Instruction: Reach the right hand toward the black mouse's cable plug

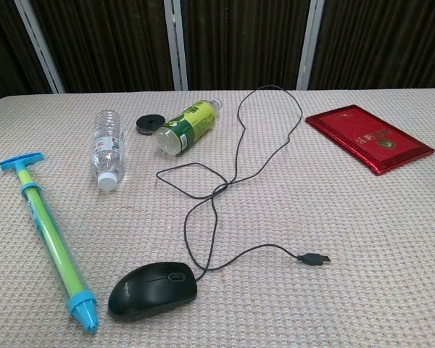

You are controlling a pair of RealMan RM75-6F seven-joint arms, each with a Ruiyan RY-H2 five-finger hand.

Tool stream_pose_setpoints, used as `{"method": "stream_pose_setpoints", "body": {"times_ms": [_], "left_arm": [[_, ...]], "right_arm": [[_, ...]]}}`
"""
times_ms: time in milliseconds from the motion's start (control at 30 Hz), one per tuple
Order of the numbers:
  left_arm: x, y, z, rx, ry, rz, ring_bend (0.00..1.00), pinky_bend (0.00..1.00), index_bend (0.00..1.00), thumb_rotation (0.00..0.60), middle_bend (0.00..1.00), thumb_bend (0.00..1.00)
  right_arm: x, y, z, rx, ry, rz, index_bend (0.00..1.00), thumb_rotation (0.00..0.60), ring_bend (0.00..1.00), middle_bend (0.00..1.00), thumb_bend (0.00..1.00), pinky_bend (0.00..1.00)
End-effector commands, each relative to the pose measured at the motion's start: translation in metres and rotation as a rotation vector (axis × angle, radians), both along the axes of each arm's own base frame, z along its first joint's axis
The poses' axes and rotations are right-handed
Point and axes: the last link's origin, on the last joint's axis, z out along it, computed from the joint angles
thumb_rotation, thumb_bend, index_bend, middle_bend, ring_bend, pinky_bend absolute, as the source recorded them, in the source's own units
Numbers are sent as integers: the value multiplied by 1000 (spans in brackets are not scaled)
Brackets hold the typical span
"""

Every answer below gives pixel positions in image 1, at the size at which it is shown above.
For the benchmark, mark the black computer mouse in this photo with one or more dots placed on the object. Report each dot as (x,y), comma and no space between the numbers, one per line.
(152,290)

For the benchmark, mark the blue green water pump toy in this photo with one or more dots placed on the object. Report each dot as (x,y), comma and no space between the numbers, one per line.
(54,235)

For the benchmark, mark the black round disc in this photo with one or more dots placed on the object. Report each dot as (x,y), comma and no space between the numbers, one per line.
(148,124)

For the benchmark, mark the beige woven tablecloth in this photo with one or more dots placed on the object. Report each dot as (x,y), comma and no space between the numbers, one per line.
(311,224)

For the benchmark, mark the clear plastic water bottle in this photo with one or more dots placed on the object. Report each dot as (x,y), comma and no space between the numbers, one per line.
(108,152)

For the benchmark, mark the red foil booklet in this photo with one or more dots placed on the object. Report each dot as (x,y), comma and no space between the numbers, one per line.
(369,139)

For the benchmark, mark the green label empty bottle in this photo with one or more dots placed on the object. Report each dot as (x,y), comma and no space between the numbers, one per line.
(188,123)

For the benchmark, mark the white screen frame post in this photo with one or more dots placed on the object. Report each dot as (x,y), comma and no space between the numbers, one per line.
(175,43)
(40,47)
(308,43)

